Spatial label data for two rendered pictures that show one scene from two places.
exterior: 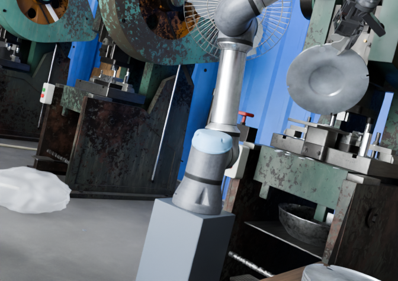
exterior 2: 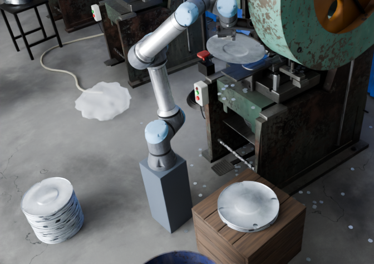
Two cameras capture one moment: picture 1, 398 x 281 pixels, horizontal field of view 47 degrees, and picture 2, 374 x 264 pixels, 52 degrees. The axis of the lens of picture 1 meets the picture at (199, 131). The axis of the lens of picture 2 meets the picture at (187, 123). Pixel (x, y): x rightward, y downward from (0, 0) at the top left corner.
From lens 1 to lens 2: 123 cm
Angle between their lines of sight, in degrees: 37
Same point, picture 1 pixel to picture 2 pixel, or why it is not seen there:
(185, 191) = (150, 160)
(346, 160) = (266, 92)
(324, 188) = (252, 115)
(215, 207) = (169, 165)
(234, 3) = (133, 62)
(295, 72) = (211, 48)
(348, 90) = (252, 52)
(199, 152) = (149, 142)
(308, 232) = not seen: hidden behind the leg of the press
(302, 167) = (239, 99)
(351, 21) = (225, 30)
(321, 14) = not seen: outside the picture
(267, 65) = not seen: outside the picture
